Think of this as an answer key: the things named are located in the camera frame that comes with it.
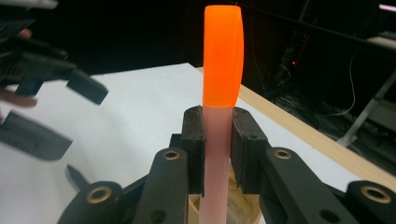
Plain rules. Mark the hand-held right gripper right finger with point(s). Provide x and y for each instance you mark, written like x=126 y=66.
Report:
x=280 y=186

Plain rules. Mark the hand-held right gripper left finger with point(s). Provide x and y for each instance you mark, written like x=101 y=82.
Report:
x=169 y=186

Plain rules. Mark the orange highlighter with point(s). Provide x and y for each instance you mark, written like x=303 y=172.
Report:
x=222 y=56

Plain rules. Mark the wooden table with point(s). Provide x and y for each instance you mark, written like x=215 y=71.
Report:
x=311 y=137

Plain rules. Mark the desk with white metal legs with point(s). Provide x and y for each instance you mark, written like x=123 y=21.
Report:
x=367 y=112

